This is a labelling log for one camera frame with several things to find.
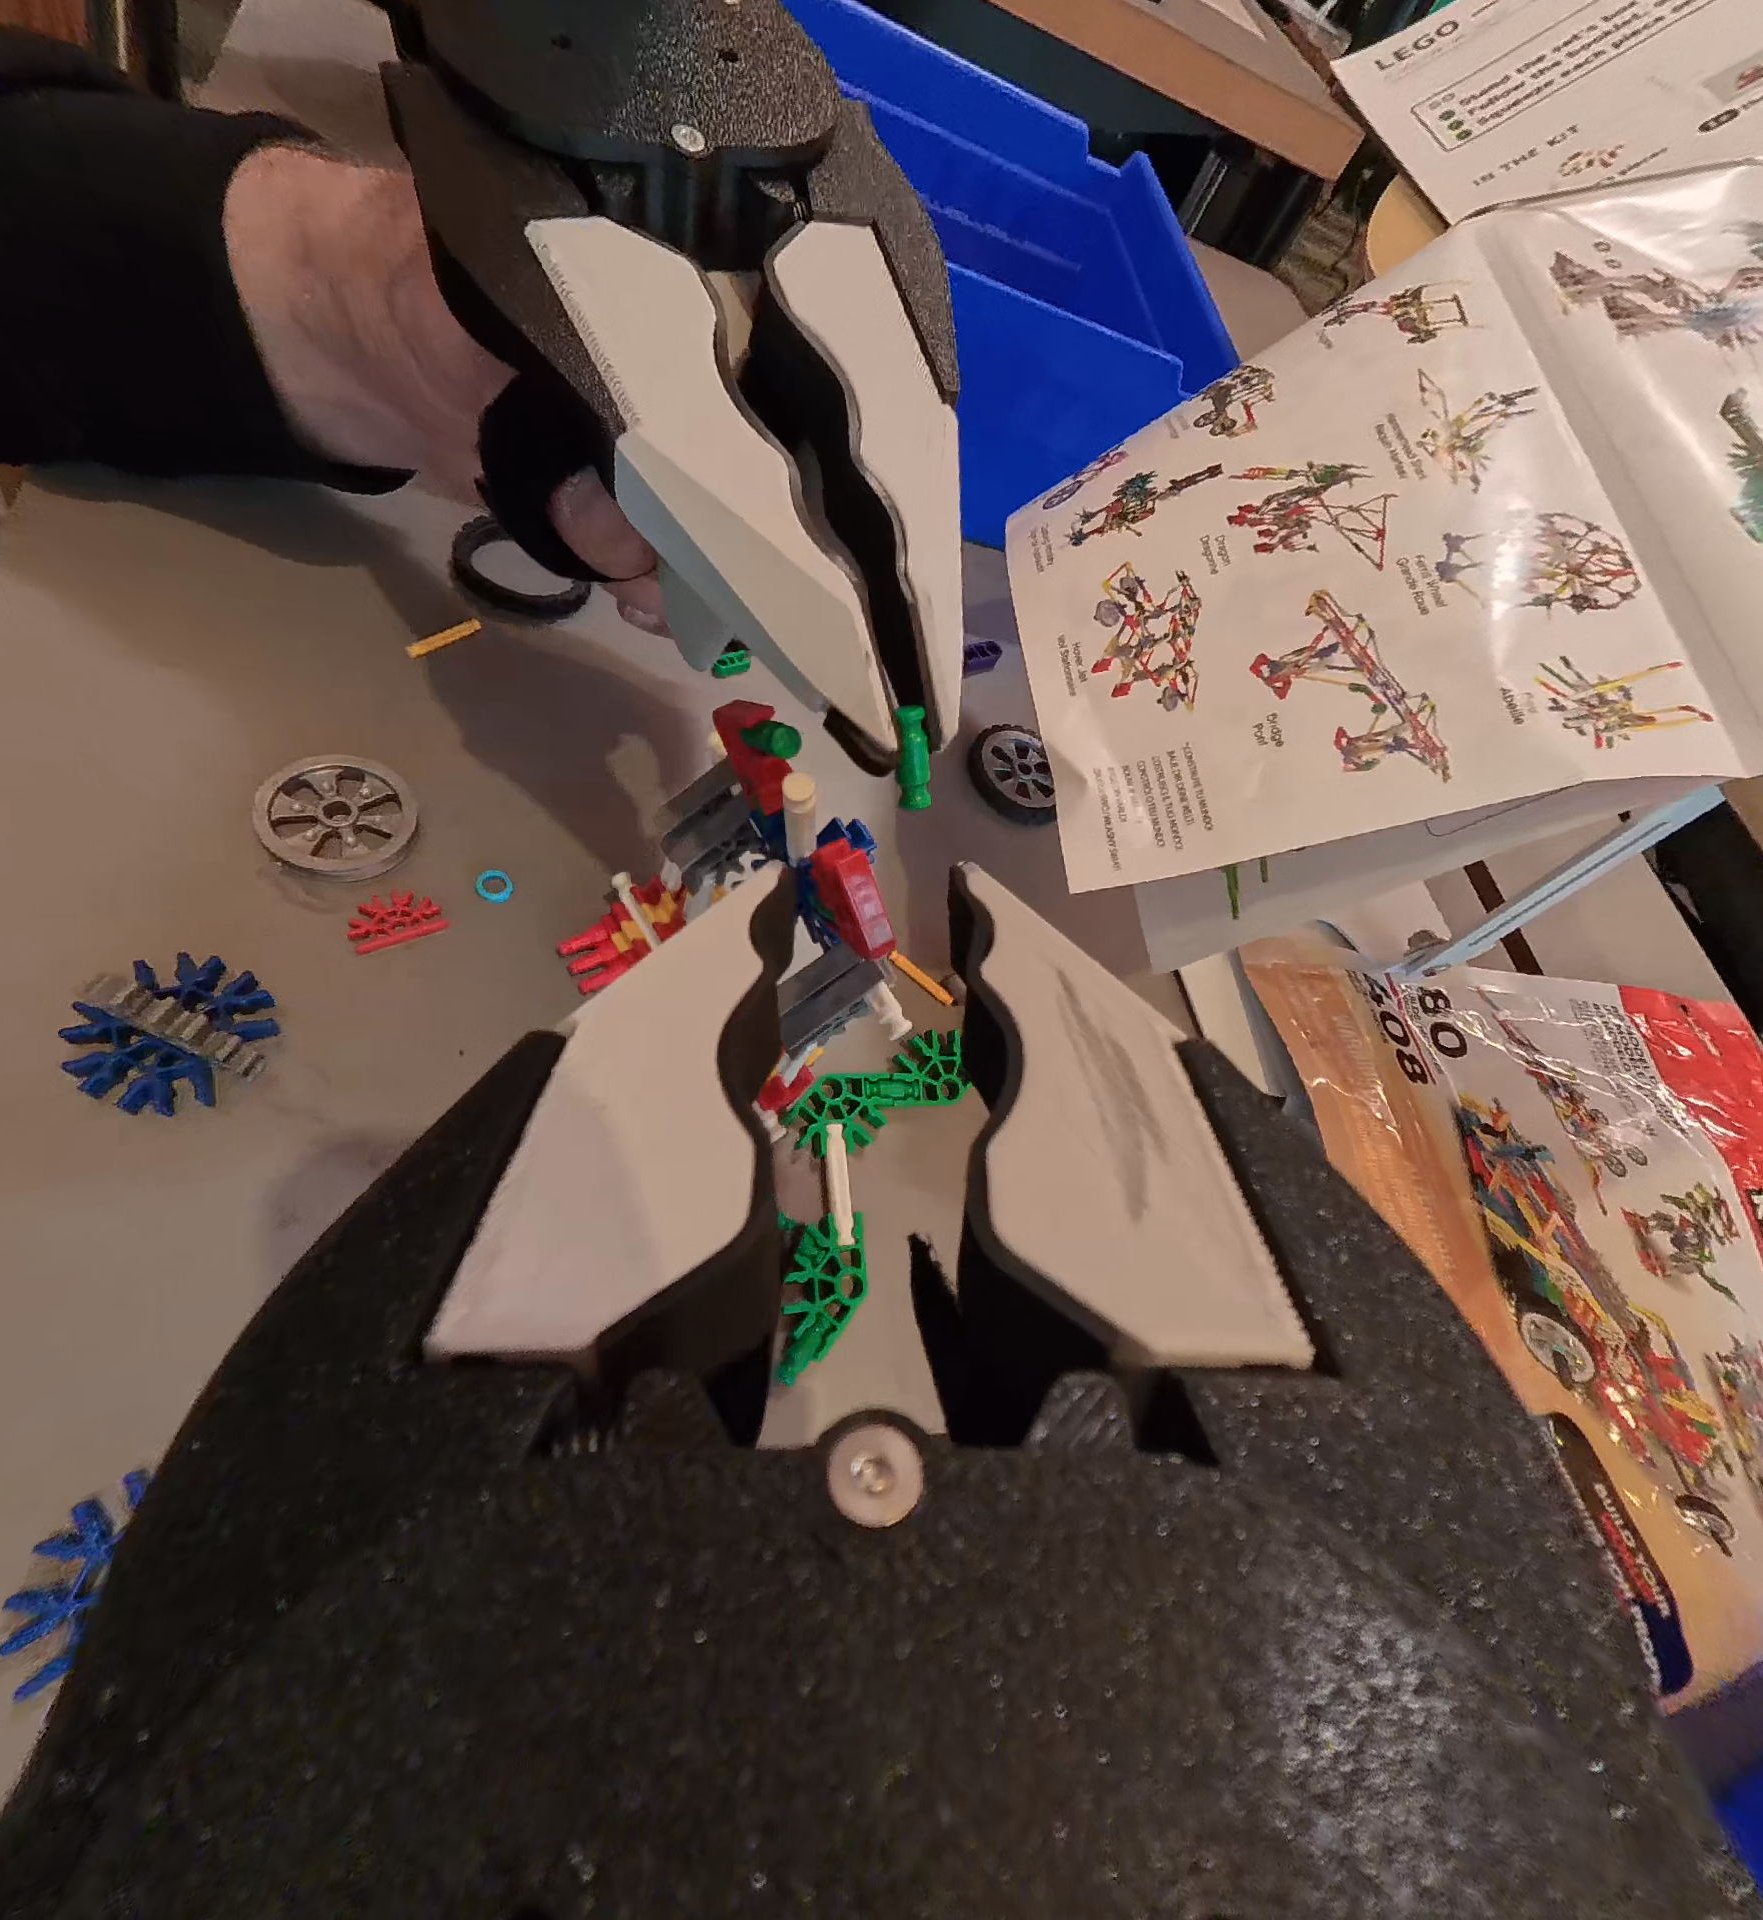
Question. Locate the bundle of red yellow rods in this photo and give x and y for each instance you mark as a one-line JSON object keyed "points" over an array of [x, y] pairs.
{"points": [[619, 944]]}

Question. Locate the long wooden desk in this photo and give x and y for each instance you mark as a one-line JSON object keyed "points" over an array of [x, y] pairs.
{"points": [[1211, 75]]}

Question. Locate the person's left hand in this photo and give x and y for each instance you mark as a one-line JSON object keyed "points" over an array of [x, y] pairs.
{"points": [[356, 316]]}

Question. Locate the person's left forearm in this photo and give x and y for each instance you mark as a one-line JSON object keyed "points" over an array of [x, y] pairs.
{"points": [[84, 286]]}

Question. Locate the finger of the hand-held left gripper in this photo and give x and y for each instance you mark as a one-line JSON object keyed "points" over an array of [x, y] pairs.
{"points": [[656, 360], [882, 390]]}

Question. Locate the red half snowflake connector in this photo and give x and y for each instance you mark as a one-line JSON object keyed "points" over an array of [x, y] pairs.
{"points": [[397, 927]]}

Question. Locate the grey spoked wheel hub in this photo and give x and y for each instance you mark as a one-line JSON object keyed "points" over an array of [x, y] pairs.
{"points": [[268, 818]]}

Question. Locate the white instruction sheet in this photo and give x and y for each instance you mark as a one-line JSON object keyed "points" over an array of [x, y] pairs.
{"points": [[1601, 89]]}

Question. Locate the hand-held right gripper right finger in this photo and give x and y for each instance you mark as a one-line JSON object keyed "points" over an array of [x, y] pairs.
{"points": [[1121, 1185]]}

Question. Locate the multicolour construction toy model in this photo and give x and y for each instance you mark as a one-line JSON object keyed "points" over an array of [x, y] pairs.
{"points": [[852, 909]]}

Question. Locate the round wooden stool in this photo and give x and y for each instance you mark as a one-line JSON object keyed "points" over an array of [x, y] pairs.
{"points": [[1398, 233]]}

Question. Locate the white booklet stand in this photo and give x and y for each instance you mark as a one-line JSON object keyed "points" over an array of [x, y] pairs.
{"points": [[1222, 1021]]}

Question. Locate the small ridged yellow rod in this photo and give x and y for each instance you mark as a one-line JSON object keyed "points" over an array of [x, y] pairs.
{"points": [[441, 640]]}

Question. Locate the blue plastic bin with tag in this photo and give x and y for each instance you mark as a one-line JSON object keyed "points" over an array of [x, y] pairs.
{"points": [[1062, 346]]}

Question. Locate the open toy instruction booklet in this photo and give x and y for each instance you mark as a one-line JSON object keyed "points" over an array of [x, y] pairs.
{"points": [[1421, 600]]}

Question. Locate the orange toy packaging bag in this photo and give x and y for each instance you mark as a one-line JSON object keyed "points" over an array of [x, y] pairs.
{"points": [[1495, 1200]]}

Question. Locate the purple connector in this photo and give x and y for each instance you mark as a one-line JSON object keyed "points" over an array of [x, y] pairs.
{"points": [[983, 659]]}

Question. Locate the green plastic peg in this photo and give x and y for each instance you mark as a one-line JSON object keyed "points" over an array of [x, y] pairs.
{"points": [[777, 742], [909, 758]]}

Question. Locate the blue snowflake connector with grey piece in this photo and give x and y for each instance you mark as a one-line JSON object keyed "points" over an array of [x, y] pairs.
{"points": [[162, 1044]]}

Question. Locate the short yellow rod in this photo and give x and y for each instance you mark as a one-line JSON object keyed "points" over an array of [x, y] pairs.
{"points": [[923, 980]]}

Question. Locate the black toy wheel grey hub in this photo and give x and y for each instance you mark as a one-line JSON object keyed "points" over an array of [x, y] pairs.
{"points": [[1012, 776]]}

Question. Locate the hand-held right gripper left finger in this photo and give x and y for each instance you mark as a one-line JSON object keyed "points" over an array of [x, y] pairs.
{"points": [[626, 1185]]}

